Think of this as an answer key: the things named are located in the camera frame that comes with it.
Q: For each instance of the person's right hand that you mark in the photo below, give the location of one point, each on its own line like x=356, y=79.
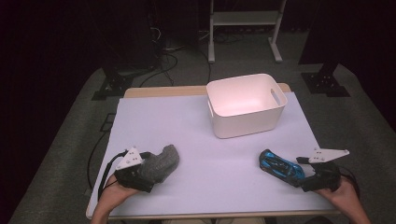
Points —
x=341, y=194

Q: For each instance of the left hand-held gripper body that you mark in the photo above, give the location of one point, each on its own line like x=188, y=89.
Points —
x=129, y=161

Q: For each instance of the blue toy car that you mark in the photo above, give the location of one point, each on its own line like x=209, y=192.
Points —
x=280, y=168

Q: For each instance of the black stand base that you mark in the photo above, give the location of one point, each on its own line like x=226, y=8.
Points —
x=113, y=85
x=325, y=82

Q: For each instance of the white plastic bin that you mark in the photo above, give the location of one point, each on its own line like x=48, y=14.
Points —
x=246, y=109

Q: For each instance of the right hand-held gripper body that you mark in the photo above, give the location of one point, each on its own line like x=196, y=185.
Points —
x=327, y=174

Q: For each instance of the person's left hand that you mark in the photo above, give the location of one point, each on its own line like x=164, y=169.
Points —
x=116, y=193

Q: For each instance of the grey fuzzy sock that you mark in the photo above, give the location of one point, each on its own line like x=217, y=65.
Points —
x=160, y=165

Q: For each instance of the black floor bracket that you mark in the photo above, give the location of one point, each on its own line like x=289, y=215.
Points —
x=107, y=123

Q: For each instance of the white metal stand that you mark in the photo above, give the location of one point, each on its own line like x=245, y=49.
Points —
x=246, y=18

